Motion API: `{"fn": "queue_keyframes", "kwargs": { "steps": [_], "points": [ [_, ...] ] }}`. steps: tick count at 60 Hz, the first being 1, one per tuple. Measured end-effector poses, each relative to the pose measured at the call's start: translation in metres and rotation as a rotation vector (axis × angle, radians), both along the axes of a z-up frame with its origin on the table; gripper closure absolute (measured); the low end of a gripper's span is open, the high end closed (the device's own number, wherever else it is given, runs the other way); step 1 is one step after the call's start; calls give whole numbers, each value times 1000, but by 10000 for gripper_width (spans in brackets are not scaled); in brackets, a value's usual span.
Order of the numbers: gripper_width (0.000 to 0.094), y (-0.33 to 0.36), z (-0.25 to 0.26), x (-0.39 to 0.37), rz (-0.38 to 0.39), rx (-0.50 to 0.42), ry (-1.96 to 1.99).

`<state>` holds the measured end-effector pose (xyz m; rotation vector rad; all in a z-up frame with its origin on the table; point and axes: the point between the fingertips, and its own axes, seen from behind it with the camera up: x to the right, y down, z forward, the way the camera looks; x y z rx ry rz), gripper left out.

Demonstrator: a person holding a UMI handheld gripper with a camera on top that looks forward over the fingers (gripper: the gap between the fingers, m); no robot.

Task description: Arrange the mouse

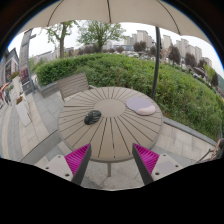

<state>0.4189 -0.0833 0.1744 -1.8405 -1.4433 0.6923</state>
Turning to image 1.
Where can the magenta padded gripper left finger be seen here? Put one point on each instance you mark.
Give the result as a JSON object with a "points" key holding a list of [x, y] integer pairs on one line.
{"points": [[71, 167]]}

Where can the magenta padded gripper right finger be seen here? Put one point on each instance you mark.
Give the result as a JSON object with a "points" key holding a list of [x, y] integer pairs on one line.
{"points": [[153, 166]]}

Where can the black computer mouse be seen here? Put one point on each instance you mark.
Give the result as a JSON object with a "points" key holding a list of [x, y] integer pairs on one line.
{"points": [[92, 117]]}

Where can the purple mouse pad wrist rest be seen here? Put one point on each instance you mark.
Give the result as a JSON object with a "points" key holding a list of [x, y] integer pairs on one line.
{"points": [[141, 106]]}

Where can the round slatted outdoor table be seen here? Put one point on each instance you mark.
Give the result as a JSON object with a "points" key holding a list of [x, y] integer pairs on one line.
{"points": [[112, 136]]}

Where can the green trimmed hedge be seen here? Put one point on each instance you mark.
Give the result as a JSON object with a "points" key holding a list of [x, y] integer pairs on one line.
{"points": [[180, 96]]}

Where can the white planter box with flowers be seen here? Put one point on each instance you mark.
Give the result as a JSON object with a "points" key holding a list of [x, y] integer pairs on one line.
{"points": [[23, 110]]}

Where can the grey sign pillar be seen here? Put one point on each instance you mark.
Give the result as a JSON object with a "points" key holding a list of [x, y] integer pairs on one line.
{"points": [[25, 77]]}

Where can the dark umbrella pole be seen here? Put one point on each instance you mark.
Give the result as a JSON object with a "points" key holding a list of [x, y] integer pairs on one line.
{"points": [[156, 63]]}

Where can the beige patio umbrella canopy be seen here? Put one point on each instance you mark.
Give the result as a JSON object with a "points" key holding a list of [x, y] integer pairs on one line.
{"points": [[151, 12]]}

